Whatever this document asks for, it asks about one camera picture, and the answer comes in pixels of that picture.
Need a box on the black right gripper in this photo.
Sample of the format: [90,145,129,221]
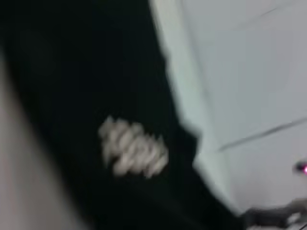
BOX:
[242,198,307,230]

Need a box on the black shirt with FREE print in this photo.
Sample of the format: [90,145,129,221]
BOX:
[0,0,244,230]

